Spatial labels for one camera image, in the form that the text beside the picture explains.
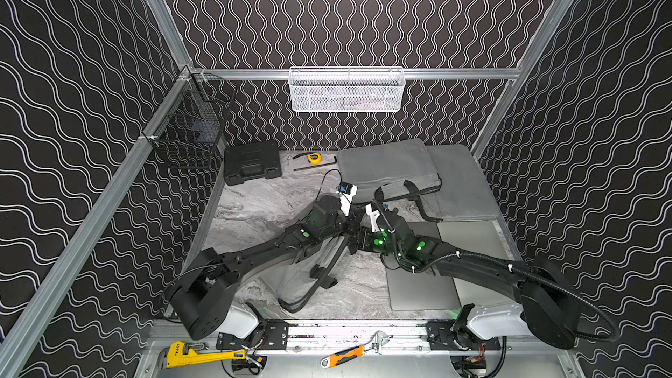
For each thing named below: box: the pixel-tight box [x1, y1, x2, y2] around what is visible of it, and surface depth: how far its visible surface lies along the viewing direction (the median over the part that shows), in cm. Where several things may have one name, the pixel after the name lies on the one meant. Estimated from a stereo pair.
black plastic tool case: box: [224, 140, 282, 186], surface depth 112 cm
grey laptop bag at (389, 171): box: [337, 138, 443, 205], surface depth 112 cm
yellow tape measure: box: [307, 152, 322, 165], surface depth 119 cm
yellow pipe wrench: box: [166, 341, 248, 369], surface depth 72 cm
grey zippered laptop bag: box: [419, 144, 500, 223], surface depth 105 cm
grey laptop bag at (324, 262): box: [259, 234, 352, 313], surface depth 76 cm
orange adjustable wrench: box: [320, 330, 390, 370], surface depth 73 cm
